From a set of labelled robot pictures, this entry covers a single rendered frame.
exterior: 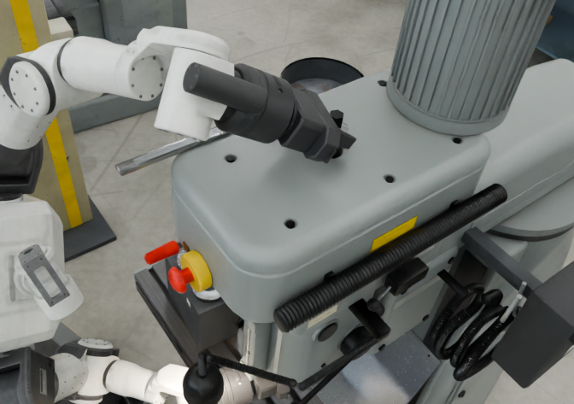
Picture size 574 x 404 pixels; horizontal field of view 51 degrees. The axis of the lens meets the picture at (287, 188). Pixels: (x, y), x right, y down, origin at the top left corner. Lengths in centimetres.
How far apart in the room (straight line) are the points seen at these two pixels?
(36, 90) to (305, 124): 36
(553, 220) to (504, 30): 63
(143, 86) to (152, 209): 260
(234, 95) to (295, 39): 409
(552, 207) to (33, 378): 110
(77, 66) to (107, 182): 273
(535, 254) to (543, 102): 33
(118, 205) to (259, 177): 261
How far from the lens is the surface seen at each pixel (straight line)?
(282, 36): 479
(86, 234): 326
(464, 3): 85
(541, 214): 140
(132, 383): 140
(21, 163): 113
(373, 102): 99
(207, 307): 158
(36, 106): 89
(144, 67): 78
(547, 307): 102
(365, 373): 174
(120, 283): 307
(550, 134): 128
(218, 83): 67
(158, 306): 182
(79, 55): 83
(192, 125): 70
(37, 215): 115
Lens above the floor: 247
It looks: 45 degrees down
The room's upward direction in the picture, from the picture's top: 7 degrees clockwise
